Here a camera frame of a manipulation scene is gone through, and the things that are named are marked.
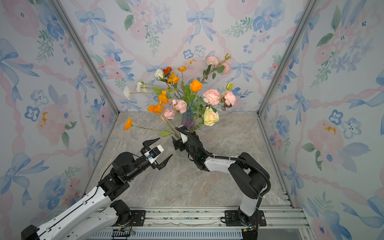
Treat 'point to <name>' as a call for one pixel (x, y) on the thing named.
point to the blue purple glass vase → (188, 120)
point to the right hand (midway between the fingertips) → (180, 132)
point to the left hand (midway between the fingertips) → (163, 144)
